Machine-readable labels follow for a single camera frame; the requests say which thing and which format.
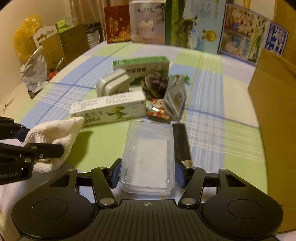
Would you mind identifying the black comb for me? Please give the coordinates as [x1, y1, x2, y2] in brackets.
[172, 123, 192, 167]

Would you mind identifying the white cloth sock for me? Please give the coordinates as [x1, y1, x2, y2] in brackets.
[24, 116, 84, 173]

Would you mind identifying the clear plastic box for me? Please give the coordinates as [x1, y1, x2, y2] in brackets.
[119, 121, 175, 196]

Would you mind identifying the white green dinosaur medicine box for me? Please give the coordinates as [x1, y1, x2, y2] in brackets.
[69, 90, 146, 128]

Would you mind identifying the red snack wrapper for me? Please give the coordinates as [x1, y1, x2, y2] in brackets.
[145, 98, 171, 121]

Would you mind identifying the silver white tin case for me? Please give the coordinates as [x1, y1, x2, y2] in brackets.
[96, 68, 131, 97]

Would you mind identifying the checkered bed sheet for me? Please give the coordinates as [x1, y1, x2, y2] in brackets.
[0, 42, 269, 241]

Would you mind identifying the crumpled white plastic bag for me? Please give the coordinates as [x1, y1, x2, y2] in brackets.
[20, 46, 48, 93]

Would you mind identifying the yellow plastic bag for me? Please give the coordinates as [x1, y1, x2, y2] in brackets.
[13, 14, 42, 62]

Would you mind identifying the brown paper bag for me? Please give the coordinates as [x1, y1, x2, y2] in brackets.
[32, 25, 89, 71]

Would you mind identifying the brown cardboard box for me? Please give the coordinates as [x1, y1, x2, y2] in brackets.
[248, 50, 296, 232]

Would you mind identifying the pink brown curtain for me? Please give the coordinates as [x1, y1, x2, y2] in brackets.
[69, 0, 130, 24]

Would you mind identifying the blue cartoon milk carton box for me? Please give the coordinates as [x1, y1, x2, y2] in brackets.
[219, 3, 288, 66]

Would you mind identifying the red gift box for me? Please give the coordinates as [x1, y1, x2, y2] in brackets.
[104, 5, 132, 44]

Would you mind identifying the green blue milk carton box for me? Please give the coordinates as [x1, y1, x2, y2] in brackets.
[165, 0, 226, 54]

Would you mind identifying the white appliance box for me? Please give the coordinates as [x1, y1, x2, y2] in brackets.
[129, 1, 166, 45]

